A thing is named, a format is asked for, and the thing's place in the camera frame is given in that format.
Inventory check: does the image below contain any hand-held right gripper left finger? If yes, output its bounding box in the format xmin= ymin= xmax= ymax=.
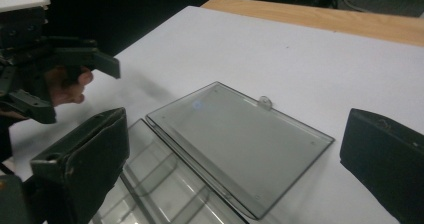
xmin=29 ymin=107 xmax=130 ymax=224

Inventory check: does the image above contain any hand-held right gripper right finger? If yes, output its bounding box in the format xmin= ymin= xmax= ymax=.
xmin=339 ymin=108 xmax=424 ymax=224

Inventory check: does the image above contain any clear plastic compartment box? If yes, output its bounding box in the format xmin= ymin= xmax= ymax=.
xmin=89 ymin=80 xmax=336 ymax=224

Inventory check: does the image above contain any white table mat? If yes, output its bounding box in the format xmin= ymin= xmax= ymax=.
xmin=6 ymin=5 xmax=424 ymax=224

